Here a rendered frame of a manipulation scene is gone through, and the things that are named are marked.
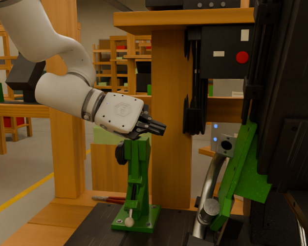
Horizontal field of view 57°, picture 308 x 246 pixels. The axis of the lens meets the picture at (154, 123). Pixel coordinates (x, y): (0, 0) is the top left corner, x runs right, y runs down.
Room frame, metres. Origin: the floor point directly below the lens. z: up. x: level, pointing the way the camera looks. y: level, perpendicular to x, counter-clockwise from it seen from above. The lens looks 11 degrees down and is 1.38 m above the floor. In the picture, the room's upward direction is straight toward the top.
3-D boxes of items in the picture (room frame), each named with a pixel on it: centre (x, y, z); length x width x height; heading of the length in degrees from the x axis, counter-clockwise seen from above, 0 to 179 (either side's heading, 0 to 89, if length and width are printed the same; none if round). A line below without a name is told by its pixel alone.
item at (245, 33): (0.88, -0.23, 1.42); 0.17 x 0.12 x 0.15; 80
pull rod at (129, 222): (0.76, 0.07, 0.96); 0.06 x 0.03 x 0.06; 170
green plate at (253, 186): (0.61, -0.21, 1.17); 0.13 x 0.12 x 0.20; 80
